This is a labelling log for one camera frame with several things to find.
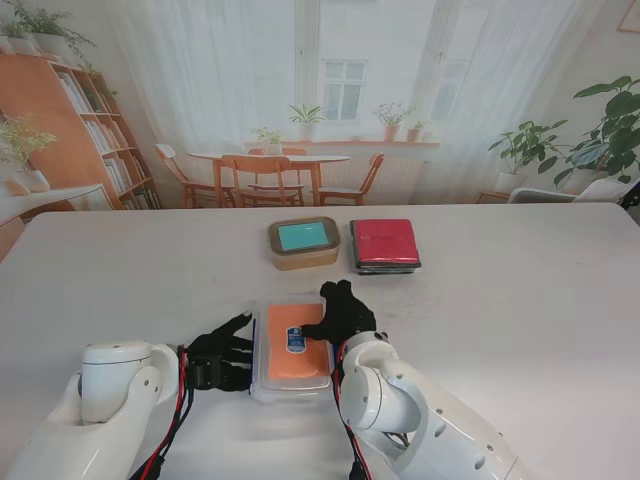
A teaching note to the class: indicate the brown kraft paper container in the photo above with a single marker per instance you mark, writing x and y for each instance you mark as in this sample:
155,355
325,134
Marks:
305,261

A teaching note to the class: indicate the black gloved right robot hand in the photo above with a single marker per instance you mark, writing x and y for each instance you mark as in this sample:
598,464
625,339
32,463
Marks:
345,315

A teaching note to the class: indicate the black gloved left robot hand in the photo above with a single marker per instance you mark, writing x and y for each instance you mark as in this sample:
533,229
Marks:
220,357

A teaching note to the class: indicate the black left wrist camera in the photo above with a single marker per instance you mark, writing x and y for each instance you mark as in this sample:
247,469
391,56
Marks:
205,372

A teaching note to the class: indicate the clear lid with teal label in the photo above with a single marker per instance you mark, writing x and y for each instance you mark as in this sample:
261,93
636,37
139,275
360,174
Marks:
302,236

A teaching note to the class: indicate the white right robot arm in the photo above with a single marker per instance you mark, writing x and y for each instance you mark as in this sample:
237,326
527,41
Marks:
400,400

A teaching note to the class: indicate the clear lid with orange label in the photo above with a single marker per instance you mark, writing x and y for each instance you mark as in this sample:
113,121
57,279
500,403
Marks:
290,360

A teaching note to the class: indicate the black plastic tray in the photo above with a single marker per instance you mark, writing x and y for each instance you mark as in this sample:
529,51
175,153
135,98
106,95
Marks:
385,270

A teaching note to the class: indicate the clear container with blue clips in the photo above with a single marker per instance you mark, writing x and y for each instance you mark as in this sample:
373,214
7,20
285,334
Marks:
285,394

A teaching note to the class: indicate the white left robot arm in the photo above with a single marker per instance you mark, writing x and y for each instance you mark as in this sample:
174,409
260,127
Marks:
110,400

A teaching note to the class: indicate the printed room backdrop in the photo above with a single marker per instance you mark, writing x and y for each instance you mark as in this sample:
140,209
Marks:
350,50

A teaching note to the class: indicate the black stand clamp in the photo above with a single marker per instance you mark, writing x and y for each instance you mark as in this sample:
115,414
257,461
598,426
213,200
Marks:
632,197

